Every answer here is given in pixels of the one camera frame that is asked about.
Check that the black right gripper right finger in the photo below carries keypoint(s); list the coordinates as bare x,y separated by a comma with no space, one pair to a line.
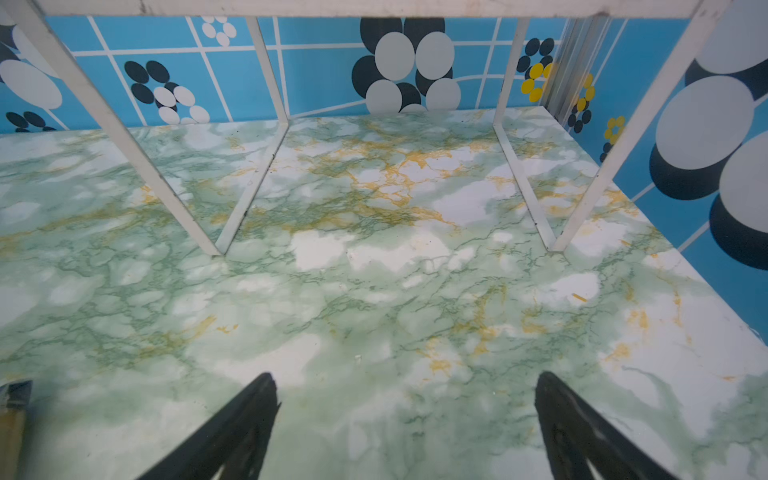
580,442

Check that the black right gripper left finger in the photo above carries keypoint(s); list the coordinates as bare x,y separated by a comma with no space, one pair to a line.
230,445

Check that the right aluminium corner post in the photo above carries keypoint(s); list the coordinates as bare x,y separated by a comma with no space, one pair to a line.
575,56

